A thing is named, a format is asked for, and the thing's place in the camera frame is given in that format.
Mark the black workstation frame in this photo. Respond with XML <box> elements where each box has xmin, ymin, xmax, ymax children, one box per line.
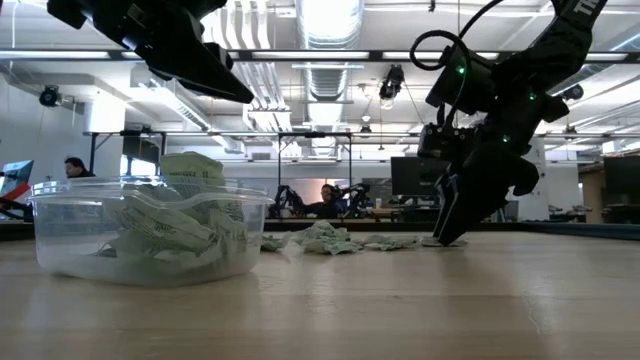
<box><xmin>276</xmin><ymin>131</ymin><xmax>354</xmax><ymax>221</ymax></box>

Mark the tilted computer screen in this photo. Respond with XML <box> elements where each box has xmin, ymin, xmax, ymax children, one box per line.
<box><xmin>0</xmin><ymin>159</ymin><xmax>35</xmax><ymax>199</ymax></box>

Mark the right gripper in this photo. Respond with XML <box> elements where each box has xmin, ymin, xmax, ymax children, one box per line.
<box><xmin>433</xmin><ymin>127</ymin><xmax>541</xmax><ymax>246</ymax></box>

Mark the silver ventilation duct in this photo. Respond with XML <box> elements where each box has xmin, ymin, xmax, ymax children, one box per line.
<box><xmin>294</xmin><ymin>0</ymin><xmax>365</xmax><ymax>101</ymax></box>

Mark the white round pillar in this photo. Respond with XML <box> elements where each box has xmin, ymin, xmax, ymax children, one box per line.
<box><xmin>499</xmin><ymin>134</ymin><xmax>550</xmax><ymax>222</ymax></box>

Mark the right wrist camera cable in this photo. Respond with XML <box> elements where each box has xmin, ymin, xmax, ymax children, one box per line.
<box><xmin>409</xmin><ymin>0</ymin><xmax>506</xmax><ymax>126</ymax></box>

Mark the clear plastic container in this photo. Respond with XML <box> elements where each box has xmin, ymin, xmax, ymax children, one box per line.
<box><xmin>27</xmin><ymin>174</ymin><xmax>275</xmax><ymax>289</ymax></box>

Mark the black overhead camera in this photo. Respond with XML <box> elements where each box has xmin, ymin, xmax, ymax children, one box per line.
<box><xmin>378</xmin><ymin>63</ymin><xmax>406</xmax><ymax>101</ymax></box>

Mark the black computer monitor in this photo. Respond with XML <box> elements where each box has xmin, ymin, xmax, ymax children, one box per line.
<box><xmin>390</xmin><ymin>156</ymin><xmax>451</xmax><ymax>197</ymax></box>

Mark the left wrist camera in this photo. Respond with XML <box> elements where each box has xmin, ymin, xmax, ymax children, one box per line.
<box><xmin>46</xmin><ymin>0</ymin><xmax>90</xmax><ymax>30</ymax></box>

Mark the black table frame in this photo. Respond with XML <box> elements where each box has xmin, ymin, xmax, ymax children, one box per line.
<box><xmin>0</xmin><ymin>219</ymin><xmax>640</xmax><ymax>243</ymax></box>

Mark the black hanging box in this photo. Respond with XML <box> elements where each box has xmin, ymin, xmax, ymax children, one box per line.
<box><xmin>122</xmin><ymin>135</ymin><xmax>162</xmax><ymax>164</ymax></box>

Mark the person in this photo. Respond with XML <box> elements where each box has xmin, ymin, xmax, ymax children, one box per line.
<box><xmin>63</xmin><ymin>156</ymin><xmax>97</xmax><ymax>180</ymax></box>
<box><xmin>304</xmin><ymin>183</ymin><xmax>350</xmax><ymax>220</ymax></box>

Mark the large dark screen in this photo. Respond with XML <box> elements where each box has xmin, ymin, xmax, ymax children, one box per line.
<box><xmin>603</xmin><ymin>155</ymin><xmax>640</xmax><ymax>224</ymax></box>

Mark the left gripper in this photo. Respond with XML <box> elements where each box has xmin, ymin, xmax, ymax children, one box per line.
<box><xmin>87</xmin><ymin>0</ymin><xmax>255</xmax><ymax>104</ymax></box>

